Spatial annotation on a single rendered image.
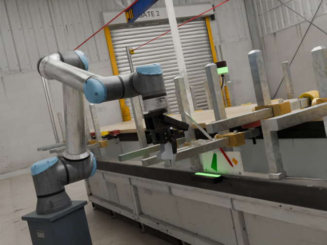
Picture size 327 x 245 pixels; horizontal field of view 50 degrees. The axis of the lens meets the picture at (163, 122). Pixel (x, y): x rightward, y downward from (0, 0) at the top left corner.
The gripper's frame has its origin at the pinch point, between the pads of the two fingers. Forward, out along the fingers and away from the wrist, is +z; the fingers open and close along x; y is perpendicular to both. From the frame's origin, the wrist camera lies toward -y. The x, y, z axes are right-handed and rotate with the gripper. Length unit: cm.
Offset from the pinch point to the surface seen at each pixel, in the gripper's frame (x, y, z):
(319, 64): 46, -28, -24
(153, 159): -23.5, -4.5, 1.0
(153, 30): -755, -469, -226
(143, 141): -78, -29, -2
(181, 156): 1.4, -3.2, -1.5
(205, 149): 1.4, -14.5, -1.4
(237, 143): 4.9, -27.9, -0.5
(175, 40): -160, -124, -76
